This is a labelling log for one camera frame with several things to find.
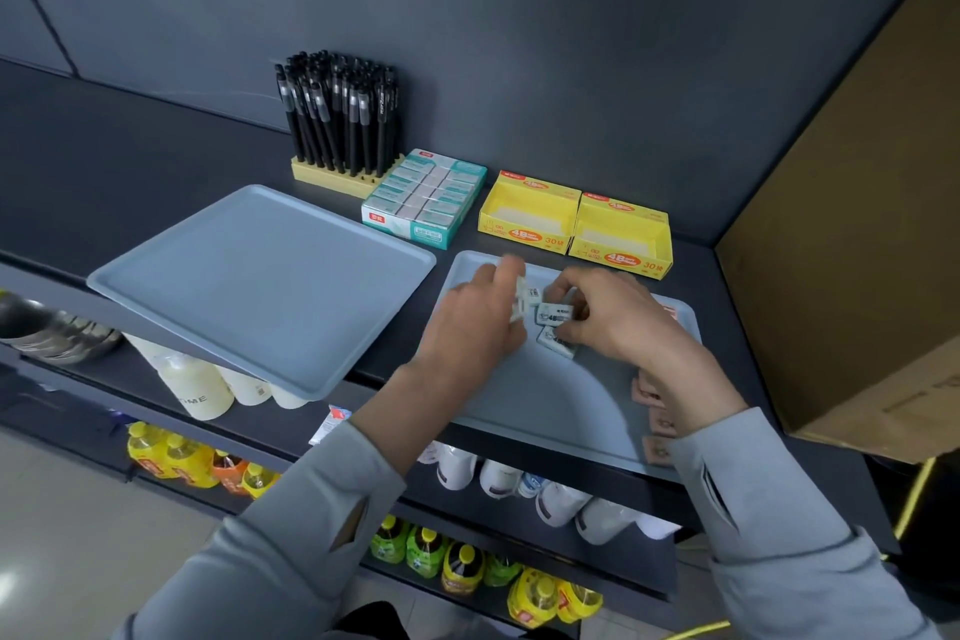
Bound orange drink bottle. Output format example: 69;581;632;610
210;448;253;497

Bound teal eraser display box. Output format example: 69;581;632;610
360;149;489;251

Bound green drink bottle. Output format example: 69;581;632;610
405;525;450;580
369;514;412;565
482;551;525;589

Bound yellow eraser display box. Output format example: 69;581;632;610
477;170;583;257
568;191;675;281

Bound bundle of black pens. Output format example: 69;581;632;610
273;49;401;178

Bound stack of steel bowls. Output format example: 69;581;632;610
0;290;126;368

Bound dark shelf unit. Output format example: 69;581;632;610
0;54;903;640

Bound row of white bottles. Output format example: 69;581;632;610
414;440;683;548

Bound white eraser with dark print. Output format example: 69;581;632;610
535;326;579;362
534;300;583;328

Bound small white packet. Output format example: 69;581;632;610
308;404;354;448

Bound rows of teal-sleeved erasers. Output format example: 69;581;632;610
372;153;486;233

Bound yellow drink bottle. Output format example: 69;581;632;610
555;579;604;625
240;461;281;501
507;568;561;630
126;422;178;480
441;542;487;596
163;433;221;490

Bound plain white eraser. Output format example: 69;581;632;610
509;276;543;325

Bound yellow pen holder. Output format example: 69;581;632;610
290;153;392;200

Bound person's left forearm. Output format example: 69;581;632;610
112;362;483;640

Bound brown cardboard box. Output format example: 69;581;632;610
714;0;960;467

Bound blue-grey plastic tray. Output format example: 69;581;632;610
435;249;703;485
86;184;438;403

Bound person's right hand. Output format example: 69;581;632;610
545;266;715;395

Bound person's left hand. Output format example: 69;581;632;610
414;254;531;395

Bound person's right forearm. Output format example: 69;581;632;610
658;360;943;640

